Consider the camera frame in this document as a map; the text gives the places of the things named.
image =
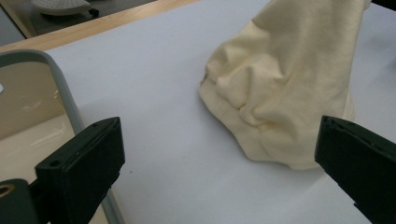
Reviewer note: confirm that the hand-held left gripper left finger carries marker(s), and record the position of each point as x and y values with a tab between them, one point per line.
81	168

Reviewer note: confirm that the white chair base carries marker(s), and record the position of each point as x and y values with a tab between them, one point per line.
60	6

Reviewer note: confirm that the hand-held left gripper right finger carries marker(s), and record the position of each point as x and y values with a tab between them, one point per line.
361	161

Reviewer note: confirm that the cream cloth garment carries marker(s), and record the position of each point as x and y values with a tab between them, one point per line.
289	81

